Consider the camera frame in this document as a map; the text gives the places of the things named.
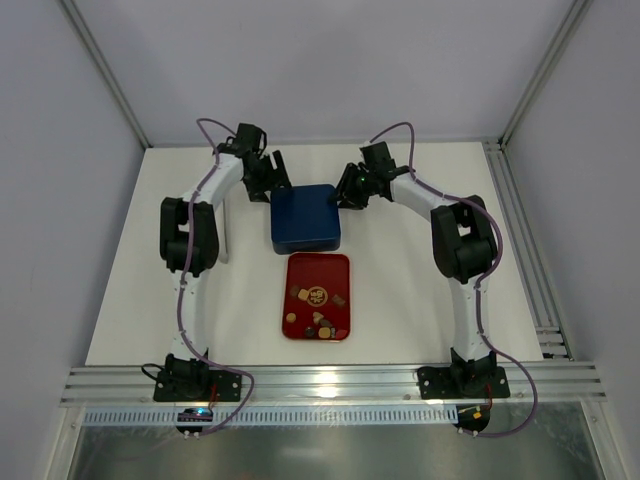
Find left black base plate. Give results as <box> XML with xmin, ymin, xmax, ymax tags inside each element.
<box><xmin>153</xmin><ymin>369</ymin><xmax>242</xmax><ymax>403</ymax></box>

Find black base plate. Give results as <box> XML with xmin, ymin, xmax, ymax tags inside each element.
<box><xmin>417</xmin><ymin>365</ymin><xmax>511</xmax><ymax>400</ymax></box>
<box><xmin>153</xmin><ymin>369</ymin><xmax>242</xmax><ymax>403</ymax></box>

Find right frame post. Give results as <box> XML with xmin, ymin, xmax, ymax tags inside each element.
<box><xmin>498</xmin><ymin>0</ymin><xmax>593</xmax><ymax>148</ymax></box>

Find aluminium right rail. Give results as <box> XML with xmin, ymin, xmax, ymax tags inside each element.
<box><xmin>482</xmin><ymin>140</ymin><xmax>574</xmax><ymax>361</ymax></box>

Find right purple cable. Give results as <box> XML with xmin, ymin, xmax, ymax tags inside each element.
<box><xmin>369</xmin><ymin>121</ymin><xmax>541</xmax><ymax>441</ymax></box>

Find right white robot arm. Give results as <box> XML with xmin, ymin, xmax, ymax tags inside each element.
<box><xmin>332</xmin><ymin>142</ymin><xmax>502</xmax><ymax>398</ymax></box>

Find brown rectangular chocolate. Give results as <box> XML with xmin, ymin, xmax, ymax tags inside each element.
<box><xmin>331</xmin><ymin>295</ymin><xmax>346</xmax><ymax>306</ymax></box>

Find left frame post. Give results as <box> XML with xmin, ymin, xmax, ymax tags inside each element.
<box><xmin>56</xmin><ymin>0</ymin><xmax>152</xmax><ymax>150</ymax></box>

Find red lacquer tray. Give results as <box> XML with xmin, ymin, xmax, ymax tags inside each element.
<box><xmin>281</xmin><ymin>252</ymin><xmax>352</xmax><ymax>342</ymax></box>

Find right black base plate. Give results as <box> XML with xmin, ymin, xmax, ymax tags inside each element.
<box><xmin>417</xmin><ymin>365</ymin><xmax>511</xmax><ymax>400</ymax></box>

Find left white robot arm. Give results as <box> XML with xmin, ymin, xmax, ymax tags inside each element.
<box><xmin>154</xmin><ymin>118</ymin><xmax>291</xmax><ymax>402</ymax></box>

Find frame post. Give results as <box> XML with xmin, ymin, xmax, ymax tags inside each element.
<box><xmin>56</xmin><ymin>0</ymin><xmax>152</xmax><ymax>150</ymax></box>
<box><xmin>498</xmin><ymin>0</ymin><xmax>593</xmax><ymax>148</ymax></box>

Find aluminium front rail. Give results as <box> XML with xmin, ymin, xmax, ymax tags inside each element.
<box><xmin>60</xmin><ymin>360</ymin><xmax>607</xmax><ymax>407</ymax></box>

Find dark blue box lid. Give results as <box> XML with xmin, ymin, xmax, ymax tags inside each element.
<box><xmin>270</xmin><ymin>184</ymin><xmax>341</xmax><ymax>255</ymax></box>

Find slotted grey cable duct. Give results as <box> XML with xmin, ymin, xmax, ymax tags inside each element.
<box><xmin>82</xmin><ymin>404</ymin><xmax>458</xmax><ymax>428</ymax></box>

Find aluminium rail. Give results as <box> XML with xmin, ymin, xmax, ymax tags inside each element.
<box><xmin>482</xmin><ymin>140</ymin><xmax>574</xmax><ymax>361</ymax></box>
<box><xmin>60</xmin><ymin>360</ymin><xmax>607</xmax><ymax>407</ymax></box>

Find purple cable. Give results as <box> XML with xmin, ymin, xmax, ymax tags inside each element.
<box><xmin>175</xmin><ymin>117</ymin><xmax>256</xmax><ymax>437</ymax></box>
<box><xmin>369</xmin><ymin>121</ymin><xmax>541</xmax><ymax>441</ymax></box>

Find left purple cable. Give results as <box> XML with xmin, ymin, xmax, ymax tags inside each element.
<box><xmin>175</xmin><ymin>117</ymin><xmax>256</xmax><ymax>437</ymax></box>

